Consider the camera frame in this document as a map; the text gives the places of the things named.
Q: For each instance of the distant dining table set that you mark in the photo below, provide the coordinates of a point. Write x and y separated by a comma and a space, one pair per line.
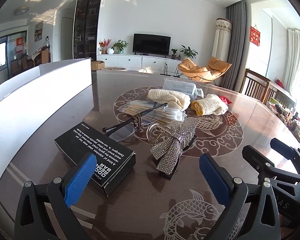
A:
25, 63

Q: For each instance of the clear plastic storage box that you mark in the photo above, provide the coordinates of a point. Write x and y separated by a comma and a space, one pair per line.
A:
184, 87

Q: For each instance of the red fabric pouch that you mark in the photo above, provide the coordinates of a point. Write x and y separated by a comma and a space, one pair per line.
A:
225, 100

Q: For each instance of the red flower vase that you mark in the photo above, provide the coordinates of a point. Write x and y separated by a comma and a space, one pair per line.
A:
104, 44

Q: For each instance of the leafy plant beside tv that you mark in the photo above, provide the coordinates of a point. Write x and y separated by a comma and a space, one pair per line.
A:
188, 52

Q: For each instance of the red wall hanging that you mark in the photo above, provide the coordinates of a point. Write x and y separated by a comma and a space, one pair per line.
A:
254, 36

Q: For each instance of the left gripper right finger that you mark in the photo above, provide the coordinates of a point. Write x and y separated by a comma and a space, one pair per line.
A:
262, 220

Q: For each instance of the black flat television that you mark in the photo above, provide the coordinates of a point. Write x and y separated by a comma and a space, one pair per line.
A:
151, 44

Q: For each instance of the covered standing air conditioner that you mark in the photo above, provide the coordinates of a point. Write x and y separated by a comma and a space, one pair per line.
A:
222, 39

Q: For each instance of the rhinestone bow hair clip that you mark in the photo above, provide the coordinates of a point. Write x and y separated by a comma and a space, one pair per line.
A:
180, 135

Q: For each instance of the white sheer curtain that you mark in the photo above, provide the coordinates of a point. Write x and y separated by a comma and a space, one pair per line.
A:
292, 63

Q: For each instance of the cream and yellow knitted cloth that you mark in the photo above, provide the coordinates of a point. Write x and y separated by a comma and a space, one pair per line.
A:
210, 105

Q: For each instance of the grey curtain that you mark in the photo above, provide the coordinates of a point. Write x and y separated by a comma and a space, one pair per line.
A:
237, 14

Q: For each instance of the white tv cabinet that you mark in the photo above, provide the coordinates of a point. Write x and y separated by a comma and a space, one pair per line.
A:
145, 64

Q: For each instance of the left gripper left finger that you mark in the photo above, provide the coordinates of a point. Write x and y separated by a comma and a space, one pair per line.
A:
32, 220

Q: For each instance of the wooden dining chair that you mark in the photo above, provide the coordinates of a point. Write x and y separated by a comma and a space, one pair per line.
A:
255, 86

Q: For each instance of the small potted plant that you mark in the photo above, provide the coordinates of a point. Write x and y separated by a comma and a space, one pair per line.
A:
174, 53

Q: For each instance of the framed wall painting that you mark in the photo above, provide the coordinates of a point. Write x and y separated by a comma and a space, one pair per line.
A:
38, 31

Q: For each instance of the dark glass display cabinet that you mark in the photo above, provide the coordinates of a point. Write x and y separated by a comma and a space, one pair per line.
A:
85, 29

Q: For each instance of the orange lounge chair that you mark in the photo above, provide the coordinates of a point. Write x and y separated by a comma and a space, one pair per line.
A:
214, 70

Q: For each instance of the black odor bar box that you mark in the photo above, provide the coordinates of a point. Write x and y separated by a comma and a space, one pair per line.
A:
114, 161

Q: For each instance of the brown cardboard box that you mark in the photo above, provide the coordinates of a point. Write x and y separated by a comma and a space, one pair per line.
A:
97, 65

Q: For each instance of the green potted plant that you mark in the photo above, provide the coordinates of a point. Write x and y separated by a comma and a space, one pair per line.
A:
120, 46

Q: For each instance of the round floor cushion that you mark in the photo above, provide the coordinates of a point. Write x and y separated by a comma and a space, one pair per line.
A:
120, 69

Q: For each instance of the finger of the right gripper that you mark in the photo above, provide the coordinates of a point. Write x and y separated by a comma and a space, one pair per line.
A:
266, 168
290, 153

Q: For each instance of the black framed eyeglasses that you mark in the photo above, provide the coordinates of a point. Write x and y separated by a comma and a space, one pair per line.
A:
122, 131

